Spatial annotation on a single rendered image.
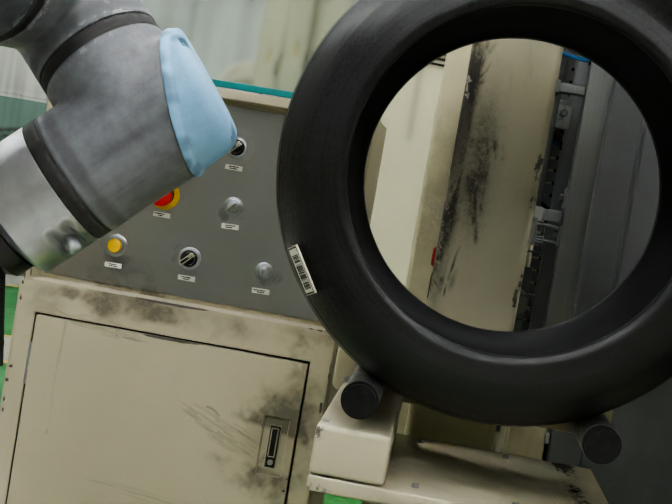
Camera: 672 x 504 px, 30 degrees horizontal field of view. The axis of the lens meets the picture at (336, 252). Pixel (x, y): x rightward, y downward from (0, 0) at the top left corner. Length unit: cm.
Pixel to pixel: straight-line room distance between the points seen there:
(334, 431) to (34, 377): 85
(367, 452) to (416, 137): 354
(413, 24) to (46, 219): 71
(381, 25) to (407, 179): 350
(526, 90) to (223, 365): 70
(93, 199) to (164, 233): 135
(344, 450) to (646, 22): 59
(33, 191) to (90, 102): 7
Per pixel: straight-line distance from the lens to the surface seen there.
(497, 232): 181
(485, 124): 181
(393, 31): 144
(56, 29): 85
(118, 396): 216
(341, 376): 180
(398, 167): 492
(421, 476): 157
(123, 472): 218
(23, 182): 82
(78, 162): 82
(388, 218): 491
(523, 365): 144
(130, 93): 82
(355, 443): 146
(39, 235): 83
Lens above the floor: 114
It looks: 3 degrees down
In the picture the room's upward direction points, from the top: 10 degrees clockwise
